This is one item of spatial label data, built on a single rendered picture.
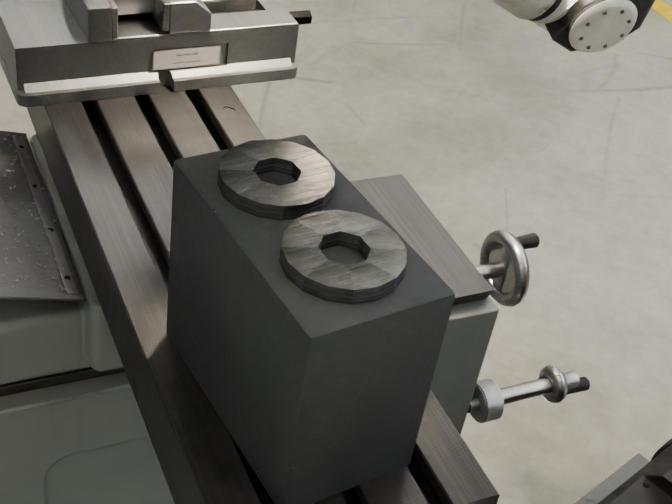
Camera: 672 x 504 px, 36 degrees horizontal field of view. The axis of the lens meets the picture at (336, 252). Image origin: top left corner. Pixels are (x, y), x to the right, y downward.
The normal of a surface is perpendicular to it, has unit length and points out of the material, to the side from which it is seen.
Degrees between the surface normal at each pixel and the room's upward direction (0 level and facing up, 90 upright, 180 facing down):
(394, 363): 90
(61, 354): 90
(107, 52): 90
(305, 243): 0
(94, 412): 90
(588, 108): 0
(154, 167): 0
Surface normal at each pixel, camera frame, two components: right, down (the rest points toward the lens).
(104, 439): 0.40, 0.61
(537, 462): 0.13, -0.78
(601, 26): 0.25, 0.82
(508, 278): -0.91, 0.15
